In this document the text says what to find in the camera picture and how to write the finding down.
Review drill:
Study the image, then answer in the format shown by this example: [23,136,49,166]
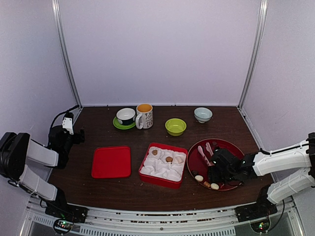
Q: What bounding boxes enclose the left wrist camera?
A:
[62,112,74,135]

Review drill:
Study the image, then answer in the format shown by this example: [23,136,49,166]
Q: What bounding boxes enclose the aluminium front rail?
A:
[18,197,305,236]

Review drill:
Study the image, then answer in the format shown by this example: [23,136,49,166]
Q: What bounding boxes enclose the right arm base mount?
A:
[235,203,278,234]

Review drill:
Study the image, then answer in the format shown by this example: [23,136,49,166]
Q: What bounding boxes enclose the lime green bowl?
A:
[165,118,187,136]

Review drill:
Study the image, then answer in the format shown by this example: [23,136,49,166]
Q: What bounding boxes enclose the red tin box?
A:
[138,143,188,189]

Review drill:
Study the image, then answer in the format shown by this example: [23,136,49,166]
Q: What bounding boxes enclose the pink tongs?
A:
[197,142,215,167]

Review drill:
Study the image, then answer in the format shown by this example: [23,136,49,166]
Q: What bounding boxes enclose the aluminium frame post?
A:
[238,0,269,110]
[52,0,83,109]

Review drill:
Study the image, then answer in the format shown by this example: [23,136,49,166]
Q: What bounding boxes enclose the tan caramel chocolate front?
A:
[203,181,211,188]

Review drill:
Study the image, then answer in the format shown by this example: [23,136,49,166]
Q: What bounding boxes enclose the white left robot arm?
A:
[0,126,85,218]

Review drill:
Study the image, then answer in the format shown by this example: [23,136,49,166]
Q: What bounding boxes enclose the white spiral chocolate front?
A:
[210,183,220,190]

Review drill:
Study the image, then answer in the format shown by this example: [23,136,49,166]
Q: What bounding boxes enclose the pale blue ceramic bowl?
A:
[194,107,213,123]

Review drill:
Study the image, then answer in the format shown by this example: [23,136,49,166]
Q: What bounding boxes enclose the patterned mug yellow inside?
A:
[135,104,154,129]

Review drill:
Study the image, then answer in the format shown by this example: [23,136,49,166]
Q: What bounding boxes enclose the green saucer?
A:
[113,115,137,129]

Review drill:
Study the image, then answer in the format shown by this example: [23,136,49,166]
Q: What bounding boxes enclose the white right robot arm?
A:
[209,132,315,217]

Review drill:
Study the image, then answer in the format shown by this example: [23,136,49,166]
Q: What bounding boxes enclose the white spiral chocolate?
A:
[210,183,220,190]
[194,175,204,182]

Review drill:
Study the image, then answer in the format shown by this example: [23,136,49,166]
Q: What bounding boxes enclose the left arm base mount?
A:
[45,205,88,235]

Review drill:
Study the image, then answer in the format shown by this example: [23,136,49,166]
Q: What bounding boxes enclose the light brown chocolate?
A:
[165,156,173,163]

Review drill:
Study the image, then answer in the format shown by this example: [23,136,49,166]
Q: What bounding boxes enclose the white dark-banded cup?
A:
[116,108,136,125]

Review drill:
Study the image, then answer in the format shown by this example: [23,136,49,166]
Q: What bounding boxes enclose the right aluminium frame post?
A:
[238,0,269,110]

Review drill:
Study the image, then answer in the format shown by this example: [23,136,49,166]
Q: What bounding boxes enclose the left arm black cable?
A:
[49,105,81,131]

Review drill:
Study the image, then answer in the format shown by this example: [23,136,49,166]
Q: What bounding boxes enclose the round red tray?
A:
[186,139,249,191]

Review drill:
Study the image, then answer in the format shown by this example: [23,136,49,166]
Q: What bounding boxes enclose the red tin lid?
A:
[91,146,131,179]

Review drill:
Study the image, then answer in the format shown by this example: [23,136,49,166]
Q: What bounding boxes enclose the left aluminium frame post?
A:
[52,0,83,109]

